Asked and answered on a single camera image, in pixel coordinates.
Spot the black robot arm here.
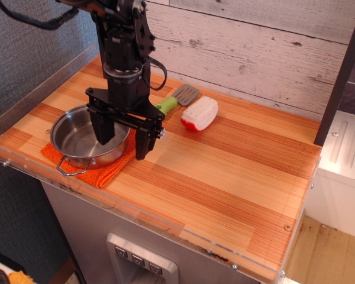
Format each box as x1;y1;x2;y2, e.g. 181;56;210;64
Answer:
65;1;165;160

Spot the orange knitted cloth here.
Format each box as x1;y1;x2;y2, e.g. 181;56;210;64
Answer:
41;129;136;189

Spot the grey toy fridge cabinet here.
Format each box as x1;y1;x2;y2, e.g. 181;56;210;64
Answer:
42;182;256;283

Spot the white and red toy cheese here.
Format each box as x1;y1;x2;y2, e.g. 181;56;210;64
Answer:
180;96;219;131

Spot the dark right support post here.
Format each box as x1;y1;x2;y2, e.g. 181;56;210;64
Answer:
314;28;355;146

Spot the green handled grey spatula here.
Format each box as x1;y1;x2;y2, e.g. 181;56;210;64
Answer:
155;84;200;115

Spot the stainless steel pot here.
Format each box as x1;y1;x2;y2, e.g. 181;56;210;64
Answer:
50;105;130;176

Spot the clear acrylic table guard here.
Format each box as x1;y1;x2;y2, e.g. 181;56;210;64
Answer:
0;49;321;283

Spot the silver dispenser panel with buttons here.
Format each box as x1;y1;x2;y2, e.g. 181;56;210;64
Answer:
106;233;179;283

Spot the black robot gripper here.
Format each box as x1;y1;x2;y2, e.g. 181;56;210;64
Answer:
86;66;165;160

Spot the yellow and black object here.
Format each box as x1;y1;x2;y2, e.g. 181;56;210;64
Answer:
0;269;34;284

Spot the white toy sink unit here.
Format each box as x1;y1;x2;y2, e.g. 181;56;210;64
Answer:
304;111;355;236

